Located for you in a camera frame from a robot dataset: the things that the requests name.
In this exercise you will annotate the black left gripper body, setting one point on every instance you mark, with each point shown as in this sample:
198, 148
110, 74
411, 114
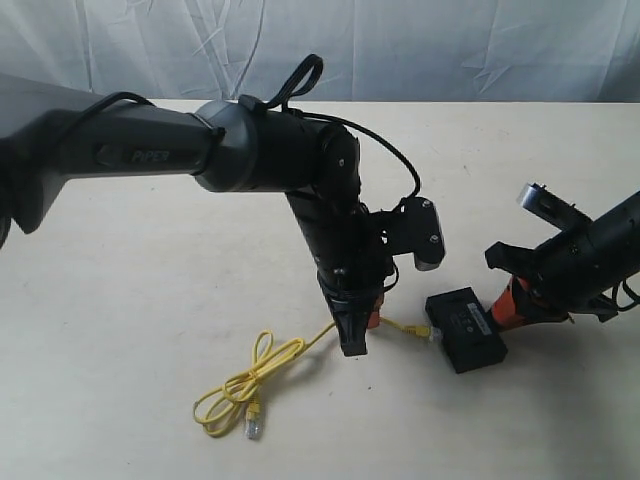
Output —
353, 265

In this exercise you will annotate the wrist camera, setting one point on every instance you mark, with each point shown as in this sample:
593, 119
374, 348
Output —
541, 202
413, 228

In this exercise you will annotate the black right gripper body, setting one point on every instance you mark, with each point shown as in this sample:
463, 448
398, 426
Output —
569, 272

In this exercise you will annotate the black network switch box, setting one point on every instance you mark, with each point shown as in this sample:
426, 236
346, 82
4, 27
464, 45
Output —
469, 337

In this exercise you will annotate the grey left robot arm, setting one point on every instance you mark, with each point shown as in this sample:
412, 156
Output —
51, 135

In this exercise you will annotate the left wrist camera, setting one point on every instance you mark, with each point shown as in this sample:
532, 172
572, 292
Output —
413, 228

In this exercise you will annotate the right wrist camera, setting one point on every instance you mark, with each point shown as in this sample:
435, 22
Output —
541, 202

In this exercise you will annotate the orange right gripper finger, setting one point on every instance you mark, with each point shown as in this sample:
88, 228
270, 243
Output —
526, 313
508, 310

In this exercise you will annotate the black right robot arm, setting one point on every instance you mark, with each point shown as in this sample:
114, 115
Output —
619, 226

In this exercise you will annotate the grey backdrop cloth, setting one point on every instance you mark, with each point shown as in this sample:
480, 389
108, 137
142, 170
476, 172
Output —
579, 51

